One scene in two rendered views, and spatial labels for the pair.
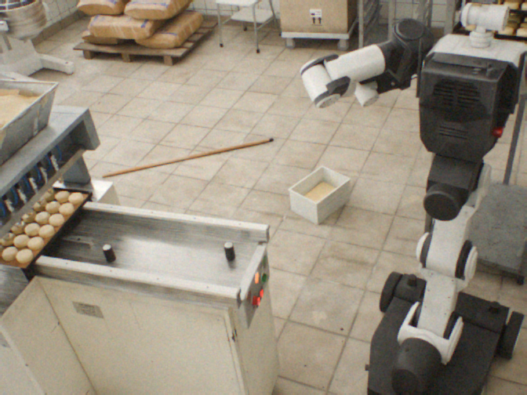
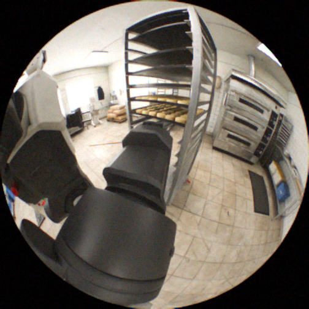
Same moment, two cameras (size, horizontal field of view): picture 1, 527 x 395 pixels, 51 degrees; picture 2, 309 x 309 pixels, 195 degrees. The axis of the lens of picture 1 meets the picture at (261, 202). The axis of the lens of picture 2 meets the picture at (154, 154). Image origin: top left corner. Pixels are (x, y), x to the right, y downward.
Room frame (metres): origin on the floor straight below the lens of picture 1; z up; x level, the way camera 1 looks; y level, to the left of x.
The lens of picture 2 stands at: (1.35, -1.00, 1.29)
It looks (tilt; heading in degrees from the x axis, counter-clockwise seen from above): 40 degrees down; 2
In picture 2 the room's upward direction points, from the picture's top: straight up
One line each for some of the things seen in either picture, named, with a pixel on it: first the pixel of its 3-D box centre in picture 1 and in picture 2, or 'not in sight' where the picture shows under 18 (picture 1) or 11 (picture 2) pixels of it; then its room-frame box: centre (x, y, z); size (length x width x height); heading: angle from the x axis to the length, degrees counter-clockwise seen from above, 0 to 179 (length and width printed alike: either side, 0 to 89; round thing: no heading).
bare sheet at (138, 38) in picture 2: not in sight; (179, 46); (2.12, -1.16, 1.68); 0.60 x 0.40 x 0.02; 143
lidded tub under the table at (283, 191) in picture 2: not in sight; (283, 191); (1.21, -4.06, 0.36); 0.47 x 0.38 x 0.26; 63
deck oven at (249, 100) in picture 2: not in sight; (246, 121); (3.12, -3.30, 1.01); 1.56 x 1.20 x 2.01; 61
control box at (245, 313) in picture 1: (252, 286); (40, 199); (1.26, 0.06, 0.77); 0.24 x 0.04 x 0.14; 158
